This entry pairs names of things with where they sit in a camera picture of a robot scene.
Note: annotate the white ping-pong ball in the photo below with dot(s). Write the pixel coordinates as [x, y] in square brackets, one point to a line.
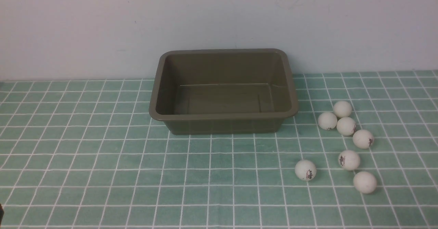
[327, 120]
[305, 170]
[363, 139]
[342, 109]
[365, 182]
[349, 160]
[346, 126]

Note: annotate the olive green plastic bin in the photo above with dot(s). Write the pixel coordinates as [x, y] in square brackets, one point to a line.
[223, 91]

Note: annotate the green checkered tablecloth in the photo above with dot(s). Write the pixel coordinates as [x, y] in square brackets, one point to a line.
[85, 154]

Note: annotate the black object at edge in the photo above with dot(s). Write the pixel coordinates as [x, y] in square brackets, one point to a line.
[1, 213]

